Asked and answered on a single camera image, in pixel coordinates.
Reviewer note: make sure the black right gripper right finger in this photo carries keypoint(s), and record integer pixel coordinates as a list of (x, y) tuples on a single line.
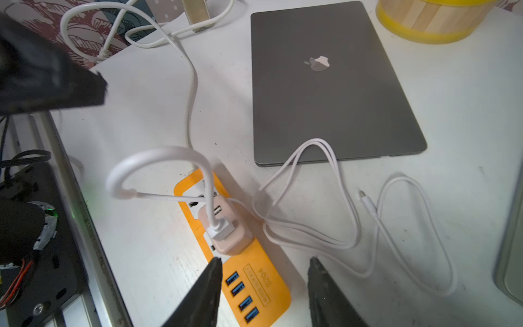
[(327, 304)]

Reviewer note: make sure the silver laptop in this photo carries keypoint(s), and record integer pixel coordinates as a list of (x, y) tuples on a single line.
[(508, 270)]

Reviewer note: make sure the dark grey laptop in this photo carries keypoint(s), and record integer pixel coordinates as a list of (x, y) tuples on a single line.
[(322, 72)]

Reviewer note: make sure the yellow wooden bun basket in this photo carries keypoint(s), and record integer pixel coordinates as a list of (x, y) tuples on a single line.
[(432, 22)]

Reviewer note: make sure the pink charger adapter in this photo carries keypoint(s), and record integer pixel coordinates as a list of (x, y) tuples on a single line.
[(233, 235)]

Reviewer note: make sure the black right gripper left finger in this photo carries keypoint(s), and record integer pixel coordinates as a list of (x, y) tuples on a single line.
[(200, 305)]

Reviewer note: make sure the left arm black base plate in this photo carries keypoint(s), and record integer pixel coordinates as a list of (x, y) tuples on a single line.
[(41, 269)]

